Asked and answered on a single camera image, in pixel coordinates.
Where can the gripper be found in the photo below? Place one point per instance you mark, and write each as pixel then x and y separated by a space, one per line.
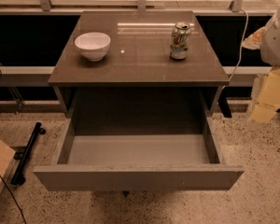
pixel 277 41

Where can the grey top drawer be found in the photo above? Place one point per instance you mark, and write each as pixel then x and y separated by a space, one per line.
pixel 138 139

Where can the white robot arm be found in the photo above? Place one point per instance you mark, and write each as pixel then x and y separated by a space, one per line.
pixel 267 40

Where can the grey drawer cabinet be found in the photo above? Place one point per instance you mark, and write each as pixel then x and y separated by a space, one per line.
pixel 139 55

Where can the green soda can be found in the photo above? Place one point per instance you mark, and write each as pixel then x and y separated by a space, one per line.
pixel 179 40

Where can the white ceramic bowl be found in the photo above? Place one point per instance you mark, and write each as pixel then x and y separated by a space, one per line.
pixel 93 46

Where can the grey metal railing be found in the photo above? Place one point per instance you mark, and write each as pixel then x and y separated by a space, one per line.
pixel 38 76

